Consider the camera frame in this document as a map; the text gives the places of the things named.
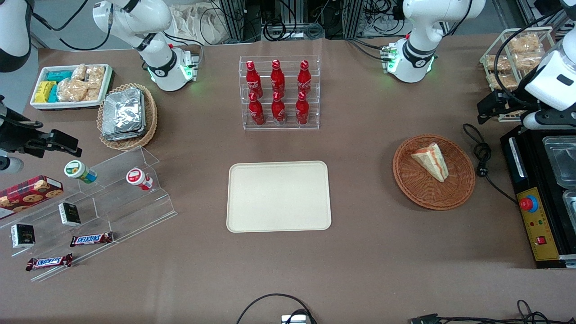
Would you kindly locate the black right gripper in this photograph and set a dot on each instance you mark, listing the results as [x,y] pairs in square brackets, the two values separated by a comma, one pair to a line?
[13,133]

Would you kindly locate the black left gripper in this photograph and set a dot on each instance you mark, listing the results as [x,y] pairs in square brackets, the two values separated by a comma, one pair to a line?
[507,101]

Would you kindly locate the triangle sandwich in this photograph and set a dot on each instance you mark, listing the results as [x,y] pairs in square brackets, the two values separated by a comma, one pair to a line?
[432,162]

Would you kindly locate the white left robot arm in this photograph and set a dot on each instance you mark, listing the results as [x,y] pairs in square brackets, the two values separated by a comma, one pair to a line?
[423,27]

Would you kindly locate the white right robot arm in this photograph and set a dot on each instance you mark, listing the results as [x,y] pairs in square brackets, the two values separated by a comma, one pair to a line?
[135,18]

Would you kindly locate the white rectangular snack tray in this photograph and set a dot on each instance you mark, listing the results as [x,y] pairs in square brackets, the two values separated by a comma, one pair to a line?
[67,106]

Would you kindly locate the light tan wicker basket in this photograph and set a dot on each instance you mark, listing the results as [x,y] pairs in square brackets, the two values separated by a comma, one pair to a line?
[151,117]

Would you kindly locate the brown wicker basket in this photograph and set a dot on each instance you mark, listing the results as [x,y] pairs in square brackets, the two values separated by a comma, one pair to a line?
[423,193]

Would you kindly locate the cream plastic tray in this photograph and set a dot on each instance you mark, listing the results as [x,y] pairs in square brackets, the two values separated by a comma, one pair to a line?
[279,198]

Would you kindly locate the tan snack packet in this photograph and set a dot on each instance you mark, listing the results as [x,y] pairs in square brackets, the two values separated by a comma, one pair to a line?
[522,62]
[497,64]
[503,82]
[524,43]

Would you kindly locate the green-lidded yoghurt cup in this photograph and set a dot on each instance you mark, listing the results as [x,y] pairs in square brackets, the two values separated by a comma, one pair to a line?
[76,170]

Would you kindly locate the red tartan cookie box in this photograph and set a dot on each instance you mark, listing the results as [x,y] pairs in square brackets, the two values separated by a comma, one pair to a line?
[31,193]

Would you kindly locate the teal snack packet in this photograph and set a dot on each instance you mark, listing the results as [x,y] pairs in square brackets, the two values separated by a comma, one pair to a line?
[53,93]
[59,75]

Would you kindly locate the yellow snack packet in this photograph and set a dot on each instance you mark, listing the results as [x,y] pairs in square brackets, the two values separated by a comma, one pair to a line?
[43,91]

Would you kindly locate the clear-wrapped brittle snack packet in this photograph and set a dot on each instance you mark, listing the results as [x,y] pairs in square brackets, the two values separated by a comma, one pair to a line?
[79,72]
[92,94]
[95,76]
[71,90]

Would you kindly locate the small black carton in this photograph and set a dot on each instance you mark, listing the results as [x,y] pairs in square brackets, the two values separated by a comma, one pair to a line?
[69,214]
[22,236]

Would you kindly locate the clear plastic meal container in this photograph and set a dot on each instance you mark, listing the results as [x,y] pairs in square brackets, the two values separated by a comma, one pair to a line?
[560,162]
[570,204]

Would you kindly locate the silver foil pack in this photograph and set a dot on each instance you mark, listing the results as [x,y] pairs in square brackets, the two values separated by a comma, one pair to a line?
[143,121]
[122,111]

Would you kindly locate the red-lidded yoghurt cup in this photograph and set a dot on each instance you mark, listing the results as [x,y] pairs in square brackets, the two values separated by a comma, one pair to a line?
[136,177]

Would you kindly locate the clear acrylic stepped shelf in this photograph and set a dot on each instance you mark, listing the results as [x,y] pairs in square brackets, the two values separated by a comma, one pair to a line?
[117,211]

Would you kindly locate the red emergency stop button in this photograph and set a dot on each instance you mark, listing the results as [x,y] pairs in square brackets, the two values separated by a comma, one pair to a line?
[527,203]

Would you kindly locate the Snickers chocolate bar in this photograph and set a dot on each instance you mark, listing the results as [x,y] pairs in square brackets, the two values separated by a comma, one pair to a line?
[91,239]
[49,262]

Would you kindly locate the black sealing machine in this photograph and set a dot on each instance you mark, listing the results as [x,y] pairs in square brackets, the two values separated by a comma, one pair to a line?
[546,225]

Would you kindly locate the clear acrylic bottle rack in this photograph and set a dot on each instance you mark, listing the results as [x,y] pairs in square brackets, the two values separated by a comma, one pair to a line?
[316,90]

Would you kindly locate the white cloth bag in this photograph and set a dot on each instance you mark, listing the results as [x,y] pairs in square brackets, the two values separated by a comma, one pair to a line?
[198,24]

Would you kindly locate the red cola bottle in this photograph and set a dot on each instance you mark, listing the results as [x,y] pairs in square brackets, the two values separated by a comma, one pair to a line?
[277,76]
[253,76]
[302,111]
[278,111]
[304,76]
[256,112]

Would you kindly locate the small silver device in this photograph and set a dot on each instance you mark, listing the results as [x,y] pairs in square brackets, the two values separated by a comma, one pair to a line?
[294,319]

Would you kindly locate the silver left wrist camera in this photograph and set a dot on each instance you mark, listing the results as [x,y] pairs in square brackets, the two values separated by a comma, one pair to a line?
[546,121]

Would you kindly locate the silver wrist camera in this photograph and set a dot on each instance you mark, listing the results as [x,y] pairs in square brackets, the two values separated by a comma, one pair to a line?
[546,121]
[10,165]

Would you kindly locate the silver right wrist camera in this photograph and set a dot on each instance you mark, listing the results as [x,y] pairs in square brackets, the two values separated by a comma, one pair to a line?
[10,165]

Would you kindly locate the aluminium profile frame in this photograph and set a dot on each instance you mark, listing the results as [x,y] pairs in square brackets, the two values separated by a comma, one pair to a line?
[236,20]

